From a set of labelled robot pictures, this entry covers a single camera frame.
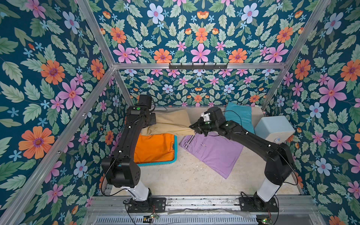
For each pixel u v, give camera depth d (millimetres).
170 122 862
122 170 431
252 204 735
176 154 844
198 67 935
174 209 734
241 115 1158
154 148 907
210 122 703
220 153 929
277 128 878
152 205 728
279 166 457
